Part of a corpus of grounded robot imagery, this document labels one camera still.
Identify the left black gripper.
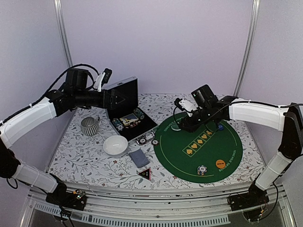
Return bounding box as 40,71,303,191
73,88,128,109

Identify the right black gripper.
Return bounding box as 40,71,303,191
178,106,213,133

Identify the left aluminium frame post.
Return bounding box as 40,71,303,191
53,0,73,67

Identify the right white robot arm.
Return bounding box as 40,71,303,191
174,85,303,206

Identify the poker chip stack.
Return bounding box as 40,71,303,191
133,108,145,120
112,118,124,131

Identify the aluminium frame post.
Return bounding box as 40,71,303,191
53,0,73,67
233,0,260,96

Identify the left poker chip stack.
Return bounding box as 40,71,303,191
112,118,124,131

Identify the white ceramic bowl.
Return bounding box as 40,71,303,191
103,135,128,157

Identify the clear acrylic dealer button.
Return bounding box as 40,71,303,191
171,125,181,131

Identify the floral tablecloth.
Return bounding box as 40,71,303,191
49,108,265,190

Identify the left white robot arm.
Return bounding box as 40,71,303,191
0,64,118,205

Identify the orange big blind button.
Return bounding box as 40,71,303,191
215,159,226,169

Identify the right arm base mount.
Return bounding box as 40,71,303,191
227,189,269,222

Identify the round green poker mat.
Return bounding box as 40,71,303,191
154,113,243,183

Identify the black red 100 chip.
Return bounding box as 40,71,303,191
152,140,159,146

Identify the striped ceramic mug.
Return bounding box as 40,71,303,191
80,116,100,136

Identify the blue small blind button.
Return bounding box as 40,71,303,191
218,125,224,131

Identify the right poker chip stack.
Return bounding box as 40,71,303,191
133,108,145,120

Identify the red black triangle card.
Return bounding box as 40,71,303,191
138,168,151,180

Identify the right aluminium frame post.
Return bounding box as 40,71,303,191
233,0,260,96

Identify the boxed playing card deck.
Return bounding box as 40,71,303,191
119,113,139,126

